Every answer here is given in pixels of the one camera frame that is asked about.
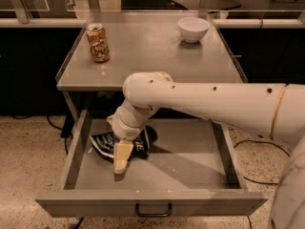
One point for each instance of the blue chip bag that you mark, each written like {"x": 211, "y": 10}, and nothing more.
{"x": 104, "y": 145}

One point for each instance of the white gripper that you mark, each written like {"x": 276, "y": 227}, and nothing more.
{"x": 126, "y": 132}

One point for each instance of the open grey drawer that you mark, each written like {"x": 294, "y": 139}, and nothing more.
{"x": 191, "y": 165}

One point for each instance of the white horizontal rail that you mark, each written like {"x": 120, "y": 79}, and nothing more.
{"x": 220, "y": 23}

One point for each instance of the black drawer handle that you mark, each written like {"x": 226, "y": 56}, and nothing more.
{"x": 153, "y": 211}

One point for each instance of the grey cabinet counter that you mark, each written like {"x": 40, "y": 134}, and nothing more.
{"x": 147, "y": 41}

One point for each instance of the gold soda can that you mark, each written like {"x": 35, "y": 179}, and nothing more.
{"x": 98, "y": 43}

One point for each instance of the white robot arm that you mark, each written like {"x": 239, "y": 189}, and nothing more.
{"x": 275, "y": 110}

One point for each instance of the white bowl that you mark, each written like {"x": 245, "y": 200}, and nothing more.
{"x": 193, "y": 29}

